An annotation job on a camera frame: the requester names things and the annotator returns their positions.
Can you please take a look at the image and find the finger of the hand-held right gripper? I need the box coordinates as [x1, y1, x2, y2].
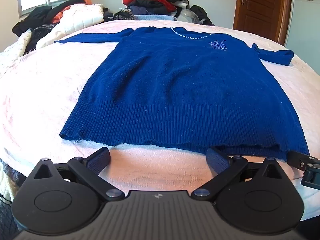
[287, 151, 320, 170]
[301, 163, 320, 188]

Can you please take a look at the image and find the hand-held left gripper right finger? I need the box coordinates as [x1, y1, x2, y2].
[191, 147, 288, 201]

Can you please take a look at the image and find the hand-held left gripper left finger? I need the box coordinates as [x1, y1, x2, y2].
[32, 147, 125, 201]

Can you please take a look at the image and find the blue knit sweater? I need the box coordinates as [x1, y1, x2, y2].
[54, 26, 310, 161]

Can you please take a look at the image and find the pink bed sheet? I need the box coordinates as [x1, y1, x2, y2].
[0, 19, 320, 207]

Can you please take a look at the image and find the white patterned quilt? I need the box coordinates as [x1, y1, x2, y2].
[0, 28, 33, 77]

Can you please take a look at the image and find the white puffer jacket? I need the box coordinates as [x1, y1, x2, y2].
[36, 3, 104, 50]

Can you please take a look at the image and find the clear plastic bag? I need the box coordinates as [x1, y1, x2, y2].
[174, 7, 200, 24]

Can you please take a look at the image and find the black bag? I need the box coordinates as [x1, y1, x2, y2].
[189, 5, 215, 27]

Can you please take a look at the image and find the leopard print cloth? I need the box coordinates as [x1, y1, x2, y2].
[113, 8, 136, 21]

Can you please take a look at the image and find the orange garment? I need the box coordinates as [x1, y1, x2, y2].
[51, 0, 91, 23]

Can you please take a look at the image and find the light blue knit blanket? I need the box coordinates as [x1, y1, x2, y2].
[134, 14, 176, 22]

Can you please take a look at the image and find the black jacket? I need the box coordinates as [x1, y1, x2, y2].
[12, 0, 86, 37]

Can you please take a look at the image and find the brown wooden door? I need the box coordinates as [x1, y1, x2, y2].
[232, 0, 293, 47]

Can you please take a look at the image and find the navy garment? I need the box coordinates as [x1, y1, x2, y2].
[127, 3, 162, 16]

